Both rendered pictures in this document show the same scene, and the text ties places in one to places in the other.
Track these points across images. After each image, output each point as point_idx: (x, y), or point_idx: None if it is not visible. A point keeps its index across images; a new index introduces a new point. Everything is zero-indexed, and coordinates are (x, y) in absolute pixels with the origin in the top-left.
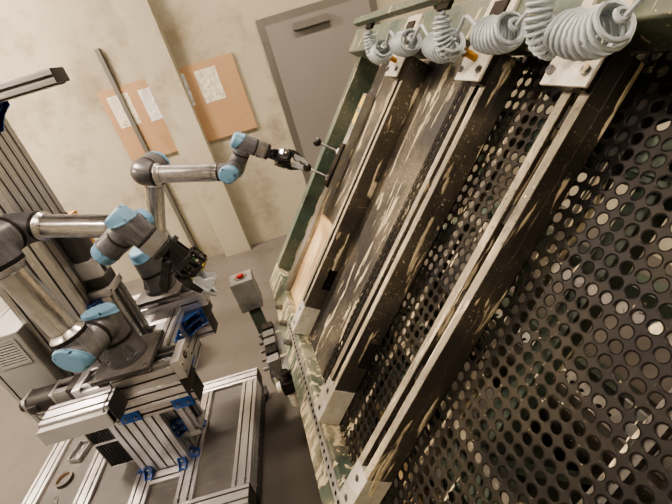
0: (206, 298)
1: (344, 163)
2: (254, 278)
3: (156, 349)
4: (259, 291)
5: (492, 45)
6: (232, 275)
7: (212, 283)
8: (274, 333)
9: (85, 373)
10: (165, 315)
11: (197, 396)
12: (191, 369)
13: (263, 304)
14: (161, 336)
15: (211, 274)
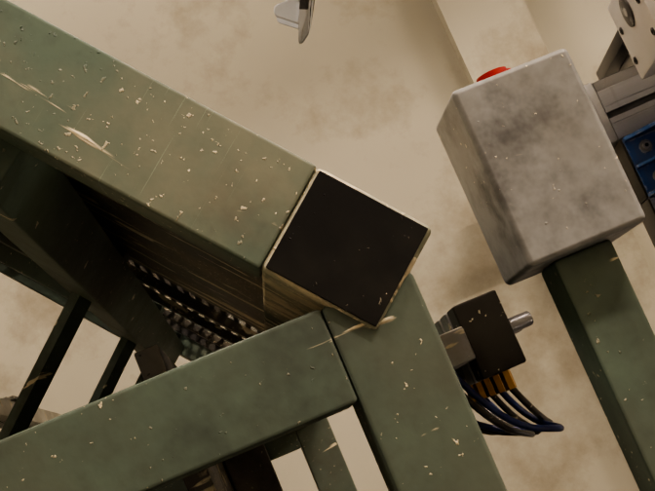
0: (634, 53)
1: None
2: (471, 151)
3: (607, 58)
4: (497, 226)
5: None
6: (547, 55)
7: (285, 21)
8: (443, 326)
9: None
10: None
11: (653, 245)
12: (634, 179)
13: (504, 281)
14: (614, 42)
15: (282, 7)
